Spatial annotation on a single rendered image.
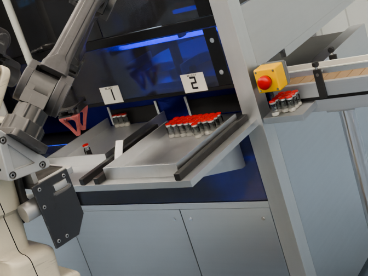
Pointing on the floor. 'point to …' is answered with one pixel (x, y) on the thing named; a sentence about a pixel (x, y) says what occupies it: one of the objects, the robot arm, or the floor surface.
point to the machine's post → (263, 136)
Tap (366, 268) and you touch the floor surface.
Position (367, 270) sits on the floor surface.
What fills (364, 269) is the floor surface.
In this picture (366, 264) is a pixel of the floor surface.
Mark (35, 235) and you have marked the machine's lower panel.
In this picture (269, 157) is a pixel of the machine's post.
